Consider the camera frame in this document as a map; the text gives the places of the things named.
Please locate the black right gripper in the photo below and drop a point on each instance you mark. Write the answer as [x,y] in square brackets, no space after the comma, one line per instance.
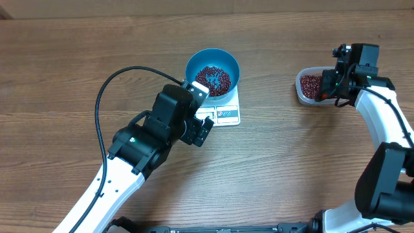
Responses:
[328,85]

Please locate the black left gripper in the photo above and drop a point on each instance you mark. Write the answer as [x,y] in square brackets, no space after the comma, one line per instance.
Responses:
[196,126]

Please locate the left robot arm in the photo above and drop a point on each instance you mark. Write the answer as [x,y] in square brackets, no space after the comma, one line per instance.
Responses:
[137,150]

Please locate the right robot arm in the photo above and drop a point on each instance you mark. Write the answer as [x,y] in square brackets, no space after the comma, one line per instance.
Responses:
[380,198]

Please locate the white kitchen scale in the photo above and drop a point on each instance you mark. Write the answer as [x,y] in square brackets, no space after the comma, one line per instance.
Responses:
[223,112]

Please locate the red beans in bowl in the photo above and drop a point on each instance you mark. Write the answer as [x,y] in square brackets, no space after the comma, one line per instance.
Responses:
[215,79]

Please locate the blue bowl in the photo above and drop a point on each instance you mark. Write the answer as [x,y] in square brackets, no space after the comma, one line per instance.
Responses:
[213,57]

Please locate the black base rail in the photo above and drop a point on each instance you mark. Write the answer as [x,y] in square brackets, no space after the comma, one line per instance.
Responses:
[125,225]

